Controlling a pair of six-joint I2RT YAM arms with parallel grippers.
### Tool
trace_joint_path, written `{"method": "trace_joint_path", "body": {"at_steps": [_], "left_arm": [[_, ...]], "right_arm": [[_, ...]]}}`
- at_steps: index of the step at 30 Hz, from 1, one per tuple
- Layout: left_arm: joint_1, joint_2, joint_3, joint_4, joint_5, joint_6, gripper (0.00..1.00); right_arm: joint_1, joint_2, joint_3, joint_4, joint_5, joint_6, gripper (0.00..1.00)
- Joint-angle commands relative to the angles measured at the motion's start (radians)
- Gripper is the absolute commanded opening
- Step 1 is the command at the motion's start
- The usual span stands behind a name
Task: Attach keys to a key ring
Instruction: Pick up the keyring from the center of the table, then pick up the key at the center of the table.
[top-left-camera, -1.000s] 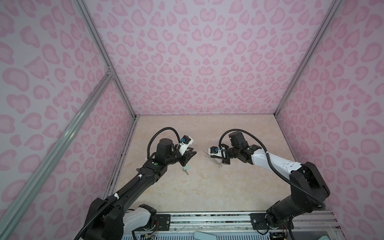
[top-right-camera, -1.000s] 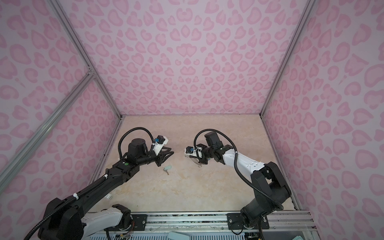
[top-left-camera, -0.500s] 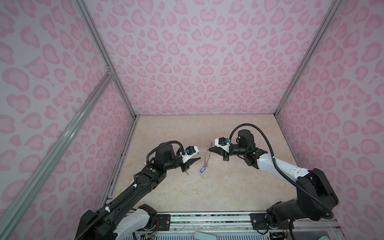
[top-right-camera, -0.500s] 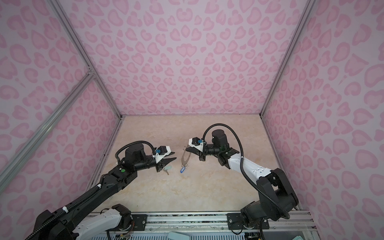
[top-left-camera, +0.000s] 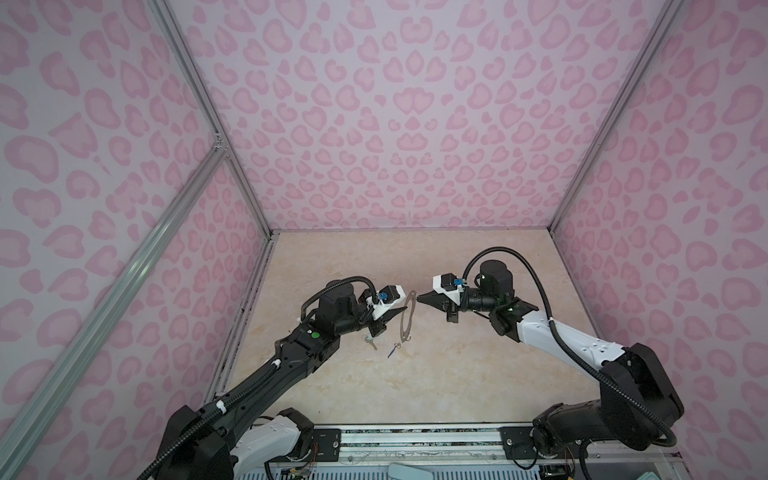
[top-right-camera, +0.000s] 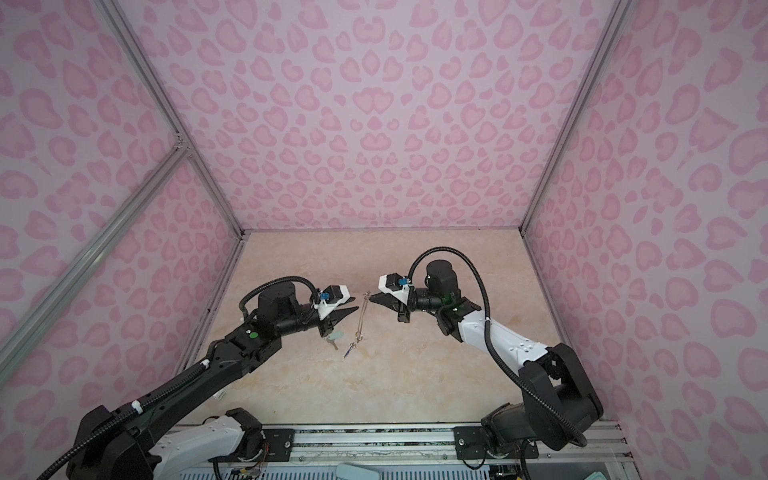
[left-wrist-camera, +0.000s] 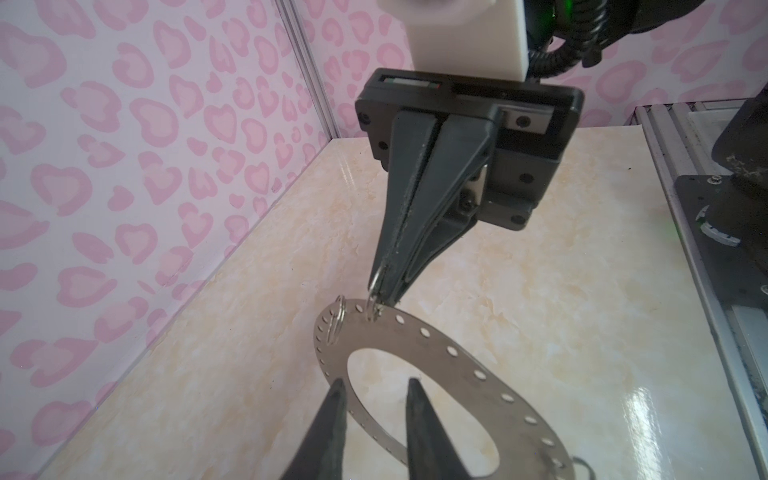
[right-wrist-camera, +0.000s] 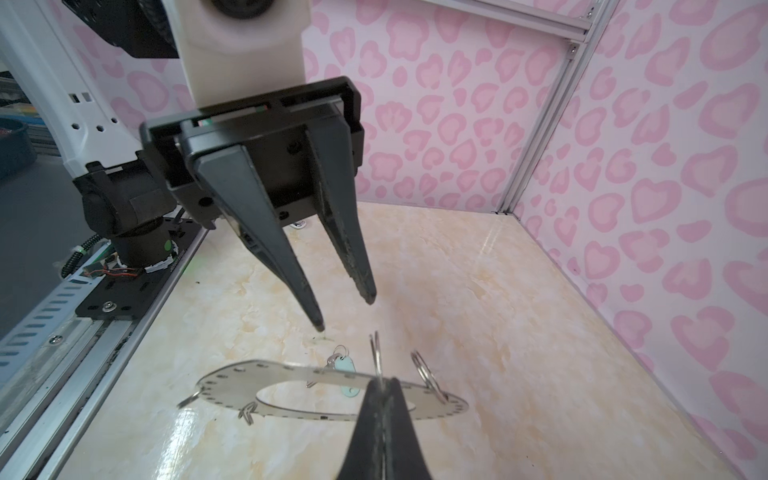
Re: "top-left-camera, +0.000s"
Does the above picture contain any black corrugated right cable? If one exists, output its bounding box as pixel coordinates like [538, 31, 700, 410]
[461, 246, 679, 449]

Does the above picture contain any silver key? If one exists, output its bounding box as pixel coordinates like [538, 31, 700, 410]
[364, 335, 378, 351]

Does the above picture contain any black corrugated left cable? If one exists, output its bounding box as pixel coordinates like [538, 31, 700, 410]
[136, 275, 379, 480]

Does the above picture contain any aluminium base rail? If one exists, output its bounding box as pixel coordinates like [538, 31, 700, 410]
[161, 422, 685, 480]

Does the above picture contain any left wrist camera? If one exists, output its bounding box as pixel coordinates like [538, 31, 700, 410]
[360, 285, 406, 318]

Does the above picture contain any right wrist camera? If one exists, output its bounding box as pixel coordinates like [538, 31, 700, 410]
[432, 273, 466, 306]

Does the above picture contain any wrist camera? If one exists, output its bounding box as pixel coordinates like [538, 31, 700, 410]
[432, 273, 466, 306]
[360, 285, 406, 318]

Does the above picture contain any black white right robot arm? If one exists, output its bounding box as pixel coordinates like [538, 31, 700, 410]
[417, 260, 684, 458]

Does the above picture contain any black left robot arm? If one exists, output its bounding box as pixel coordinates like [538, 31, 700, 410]
[139, 276, 407, 479]

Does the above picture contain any diagonal aluminium frame bar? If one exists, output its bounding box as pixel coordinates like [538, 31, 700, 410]
[1, 145, 229, 479]

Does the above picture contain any black corrugated cable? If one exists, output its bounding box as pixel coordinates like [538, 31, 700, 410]
[461, 246, 679, 449]
[136, 275, 379, 480]

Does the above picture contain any silver perforated metal ring disc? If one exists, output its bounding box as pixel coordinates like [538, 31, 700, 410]
[399, 290, 417, 343]

